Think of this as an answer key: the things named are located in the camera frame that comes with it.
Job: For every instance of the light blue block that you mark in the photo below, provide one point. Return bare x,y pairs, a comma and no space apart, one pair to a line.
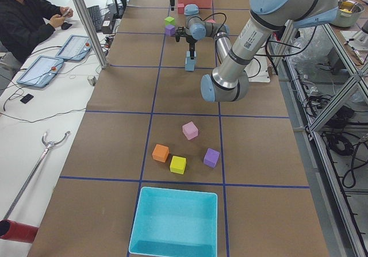
190,65
187,56

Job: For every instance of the pink block near pink tray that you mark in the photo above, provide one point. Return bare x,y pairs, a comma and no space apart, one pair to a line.
180,8

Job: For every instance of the green block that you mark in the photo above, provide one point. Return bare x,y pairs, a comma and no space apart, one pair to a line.
169,21

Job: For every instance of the purple block right side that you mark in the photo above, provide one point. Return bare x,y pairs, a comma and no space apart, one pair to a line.
170,30

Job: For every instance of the purple block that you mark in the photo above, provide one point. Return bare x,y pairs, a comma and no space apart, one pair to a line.
170,30
211,157

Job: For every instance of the light pink block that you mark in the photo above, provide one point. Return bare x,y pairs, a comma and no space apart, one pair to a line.
190,130

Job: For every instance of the black keyboard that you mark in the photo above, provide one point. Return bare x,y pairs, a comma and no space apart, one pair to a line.
96,17

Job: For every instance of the orange block left side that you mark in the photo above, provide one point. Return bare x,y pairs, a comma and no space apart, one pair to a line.
160,153

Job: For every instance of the purple block left side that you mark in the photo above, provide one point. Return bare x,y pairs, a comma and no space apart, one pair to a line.
211,157

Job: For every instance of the teach pendant far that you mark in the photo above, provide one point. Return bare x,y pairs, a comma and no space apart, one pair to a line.
74,49

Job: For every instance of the teach pendant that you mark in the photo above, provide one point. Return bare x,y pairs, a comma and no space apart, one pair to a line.
41,72
74,49

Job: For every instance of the yellow block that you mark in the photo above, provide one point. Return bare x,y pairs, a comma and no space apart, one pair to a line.
178,165

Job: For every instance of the teach pendant near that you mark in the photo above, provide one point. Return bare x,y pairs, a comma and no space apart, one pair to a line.
41,72

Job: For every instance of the seated person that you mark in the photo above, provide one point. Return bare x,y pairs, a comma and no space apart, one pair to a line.
27,23

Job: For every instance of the steel bowl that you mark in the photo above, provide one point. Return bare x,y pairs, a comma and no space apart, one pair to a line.
348,13

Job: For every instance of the black smartphone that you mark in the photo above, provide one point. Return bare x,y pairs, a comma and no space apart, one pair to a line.
25,99

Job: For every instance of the metal reacher grabber tool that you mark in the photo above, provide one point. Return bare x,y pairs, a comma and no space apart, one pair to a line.
48,145

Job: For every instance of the cyan plastic tray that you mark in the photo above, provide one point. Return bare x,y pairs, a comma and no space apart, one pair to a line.
171,222

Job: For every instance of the red bottle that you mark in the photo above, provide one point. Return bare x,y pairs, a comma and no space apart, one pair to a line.
14,231

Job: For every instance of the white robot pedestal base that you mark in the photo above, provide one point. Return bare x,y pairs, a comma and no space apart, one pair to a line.
257,70

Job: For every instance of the aluminium frame post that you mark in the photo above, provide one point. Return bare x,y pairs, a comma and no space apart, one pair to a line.
89,28

